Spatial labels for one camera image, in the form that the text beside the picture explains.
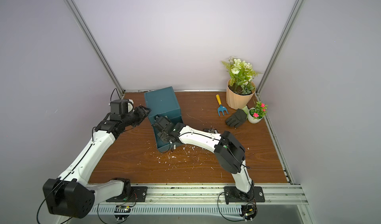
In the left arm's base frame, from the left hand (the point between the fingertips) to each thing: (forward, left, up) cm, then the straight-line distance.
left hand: (151, 110), depth 79 cm
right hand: (-4, -6, -11) cm, 13 cm away
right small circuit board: (-42, -51, -25) cm, 71 cm away
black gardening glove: (+11, -54, -23) cm, 60 cm away
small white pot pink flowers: (+6, -62, -12) cm, 63 cm away
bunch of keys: (+2, -35, -24) cm, 42 cm away
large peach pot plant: (+27, -55, -7) cm, 62 cm away
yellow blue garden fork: (+20, -43, -24) cm, 53 cm away
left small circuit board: (-44, +12, -27) cm, 53 cm away
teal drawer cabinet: (+7, -5, -2) cm, 9 cm away
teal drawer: (+3, -12, -9) cm, 16 cm away
